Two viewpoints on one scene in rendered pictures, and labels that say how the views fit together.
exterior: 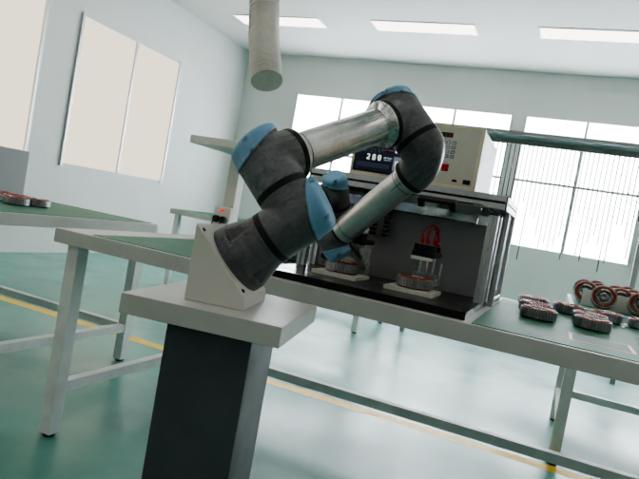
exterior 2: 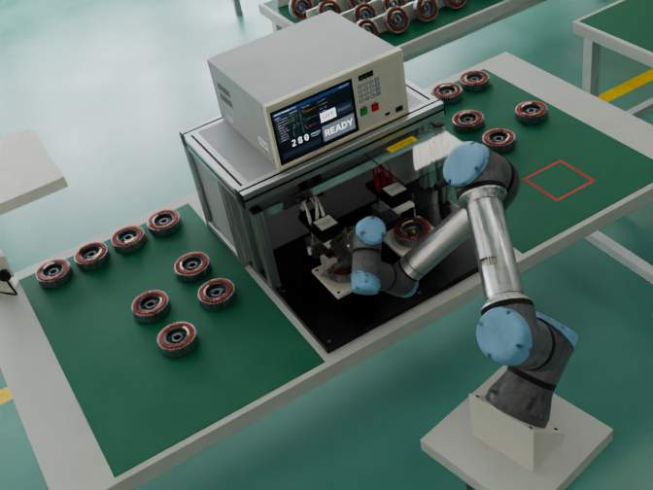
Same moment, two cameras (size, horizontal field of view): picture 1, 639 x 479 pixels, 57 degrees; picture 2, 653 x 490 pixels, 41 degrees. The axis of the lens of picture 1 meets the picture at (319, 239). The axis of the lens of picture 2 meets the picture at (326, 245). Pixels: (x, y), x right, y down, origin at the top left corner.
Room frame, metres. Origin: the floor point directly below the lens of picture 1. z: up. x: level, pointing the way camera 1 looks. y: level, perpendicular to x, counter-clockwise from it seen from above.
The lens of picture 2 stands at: (0.60, 1.31, 2.44)
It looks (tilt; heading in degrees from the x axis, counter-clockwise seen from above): 39 degrees down; 314
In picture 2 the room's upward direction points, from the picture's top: 11 degrees counter-clockwise
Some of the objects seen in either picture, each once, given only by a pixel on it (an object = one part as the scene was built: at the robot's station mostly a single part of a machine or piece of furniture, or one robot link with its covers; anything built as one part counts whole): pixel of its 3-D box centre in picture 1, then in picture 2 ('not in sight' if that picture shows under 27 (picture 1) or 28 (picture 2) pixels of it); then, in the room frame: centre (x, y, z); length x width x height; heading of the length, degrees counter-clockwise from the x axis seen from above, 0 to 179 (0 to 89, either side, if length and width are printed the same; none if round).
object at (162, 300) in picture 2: not in sight; (151, 305); (2.35, 0.30, 0.77); 0.11 x 0.11 x 0.04
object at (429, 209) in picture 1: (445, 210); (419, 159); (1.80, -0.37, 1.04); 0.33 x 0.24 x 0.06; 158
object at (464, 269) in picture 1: (403, 239); (329, 179); (2.09, -0.30, 0.92); 0.66 x 0.01 x 0.30; 68
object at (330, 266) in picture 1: (342, 266); (344, 266); (1.90, -0.09, 0.80); 0.11 x 0.11 x 0.04
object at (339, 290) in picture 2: (340, 274); (346, 272); (1.90, -0.09, 0.78); 0.15 x 0.15 x 0.01; 68
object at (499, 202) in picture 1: (416, 193); (310, 123); (2.15, -0.32, 1.09); 0.68 x 0.44 x 0.05; 68
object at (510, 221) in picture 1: (499, 259); not in sight; (2.11, -0.65, 0.91); 0.28 x 0.03 x 0.32; 158
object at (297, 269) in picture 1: (376, 286); (378, 257); (1.87, -0.21, 0.76); 0.64 x 0.47 x 0.02; 68
